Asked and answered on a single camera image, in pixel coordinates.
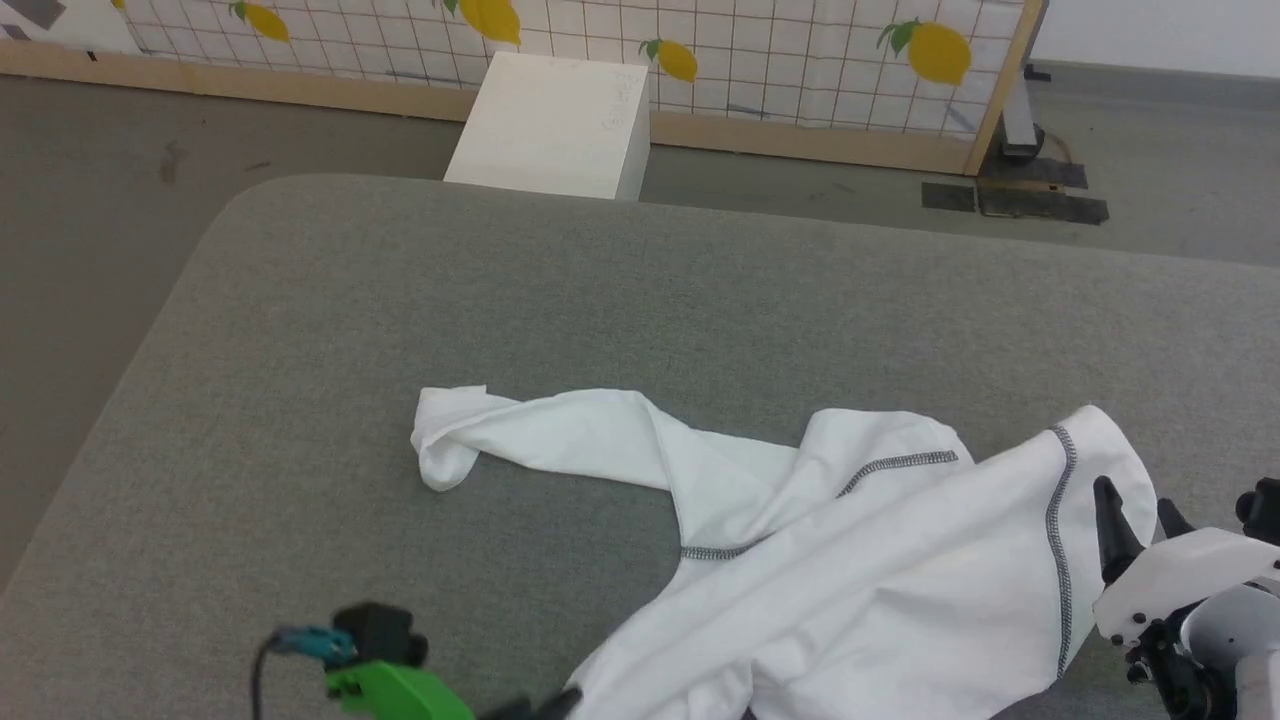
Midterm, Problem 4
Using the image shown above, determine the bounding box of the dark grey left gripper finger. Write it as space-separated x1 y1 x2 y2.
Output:
478 686 584 720

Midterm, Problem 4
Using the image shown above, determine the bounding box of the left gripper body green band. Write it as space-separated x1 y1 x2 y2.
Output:
325 659 478 720

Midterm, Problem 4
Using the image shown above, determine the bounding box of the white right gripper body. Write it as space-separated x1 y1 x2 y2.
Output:
1092 526 1280 647

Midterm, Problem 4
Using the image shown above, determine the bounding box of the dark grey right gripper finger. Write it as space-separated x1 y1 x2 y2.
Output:
1157 497 1198 543
1092 476 1146 587

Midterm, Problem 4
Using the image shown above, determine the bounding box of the white long-sleeve garment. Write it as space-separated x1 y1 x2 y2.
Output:
410 385 1161 720

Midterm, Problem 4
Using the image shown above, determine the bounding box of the black floor mat strip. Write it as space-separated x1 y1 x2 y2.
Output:
976 158 1111 226

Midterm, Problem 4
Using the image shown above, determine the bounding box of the grey fabric padded work surface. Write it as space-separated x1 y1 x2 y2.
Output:
0 173 1280 720

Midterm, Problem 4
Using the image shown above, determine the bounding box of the grey metal stand leg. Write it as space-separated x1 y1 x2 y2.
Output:
1000 62 1053 161

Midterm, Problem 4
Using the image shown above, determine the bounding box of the lemon print grid screen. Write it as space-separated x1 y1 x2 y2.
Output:
0 0 1049 178

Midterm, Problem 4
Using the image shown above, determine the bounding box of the white rectangular box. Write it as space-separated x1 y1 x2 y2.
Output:
443 51 651 203

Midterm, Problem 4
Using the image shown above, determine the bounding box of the blue plug black cable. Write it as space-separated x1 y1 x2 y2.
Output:
253 626 359 720

